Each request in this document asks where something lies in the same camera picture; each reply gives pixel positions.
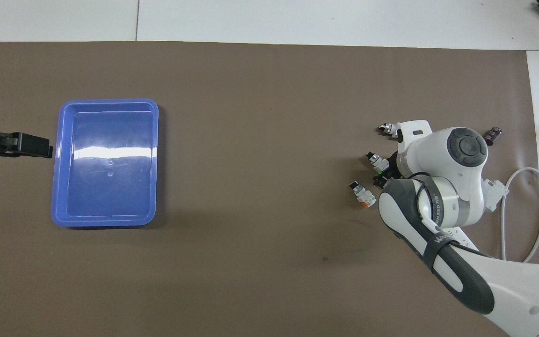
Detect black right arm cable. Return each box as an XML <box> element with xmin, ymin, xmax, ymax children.
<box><xmin>410</xmin><ymin>171</ymin><xmax>497</xmax><ymax>260</ymax></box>

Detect blue plastic tray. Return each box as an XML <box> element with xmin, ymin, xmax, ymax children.
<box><xmin>51</xmin><ymin>98</ymin><xmax>160</xmax><ymax>228</ymax></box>

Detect selector switch green contact block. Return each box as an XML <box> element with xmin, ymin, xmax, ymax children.
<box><xmin>349</xmin><ymin>180</ymin><xmax>377</xmax><ymax>209</ymax></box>

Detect white power strip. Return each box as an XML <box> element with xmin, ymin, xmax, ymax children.
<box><xmin>442</xmin><ymin>227</ymin><xmax>481</xmax><ymax>251</ymax></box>

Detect white circuit breaker red levers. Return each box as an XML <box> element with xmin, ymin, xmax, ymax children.
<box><xmin>482</xmin><ymin>178</ymin><xmax>510</xmax><ymax>212</ymax></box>

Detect selector switch red contact block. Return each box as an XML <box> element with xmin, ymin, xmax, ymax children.
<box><xmin>365</xmin><ymin>151</ymin><xmax>390</xmax><ymax>173</ymax></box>

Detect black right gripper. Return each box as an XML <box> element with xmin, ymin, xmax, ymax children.
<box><xmin>374</xmin><ymin>152</ymin><xmax>399</xmax><ymax>190</ymax></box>

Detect brown paper mat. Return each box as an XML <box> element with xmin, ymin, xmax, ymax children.
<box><xmin>0</xmin><ymin>41</ymin><xmax>539</xmax><ymax>337</ymax></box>

